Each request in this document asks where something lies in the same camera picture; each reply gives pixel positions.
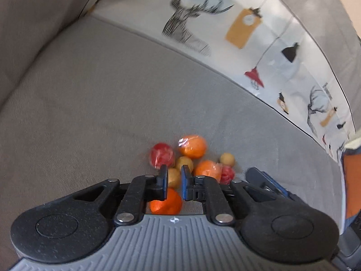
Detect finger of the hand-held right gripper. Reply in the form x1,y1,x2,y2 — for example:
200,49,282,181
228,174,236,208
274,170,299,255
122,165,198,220
245,167,297,203

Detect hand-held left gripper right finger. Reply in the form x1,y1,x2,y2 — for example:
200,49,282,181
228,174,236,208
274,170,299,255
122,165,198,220
182,165,285,226

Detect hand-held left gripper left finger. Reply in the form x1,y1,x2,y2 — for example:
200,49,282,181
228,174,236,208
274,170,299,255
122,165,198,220
69,165,169,227

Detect tan round fruit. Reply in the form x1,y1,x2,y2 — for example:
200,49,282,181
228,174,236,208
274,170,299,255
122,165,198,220
175,156,194,173
219,152,236,168
167,168,181,188

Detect bare orange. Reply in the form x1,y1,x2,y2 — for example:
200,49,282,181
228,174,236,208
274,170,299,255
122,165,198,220
149,188,182,215

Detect plastic-wrapped orange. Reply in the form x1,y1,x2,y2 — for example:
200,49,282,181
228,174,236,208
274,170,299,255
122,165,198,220
193,160,223,183
178,135,208,159

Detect red plastic-wrapped fruit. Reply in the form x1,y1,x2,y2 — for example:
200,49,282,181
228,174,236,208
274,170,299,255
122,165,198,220
148,143,173,168
219,166,236,185

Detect orange fabric item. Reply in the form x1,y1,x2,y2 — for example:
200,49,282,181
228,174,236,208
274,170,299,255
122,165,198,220
342,147,361,226

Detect grey printed bed sheet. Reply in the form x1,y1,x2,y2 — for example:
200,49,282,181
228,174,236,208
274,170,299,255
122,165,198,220
0,0,361,271

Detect grey covered pillow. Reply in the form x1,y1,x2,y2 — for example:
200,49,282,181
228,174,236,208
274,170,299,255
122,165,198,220
0,0,119,108

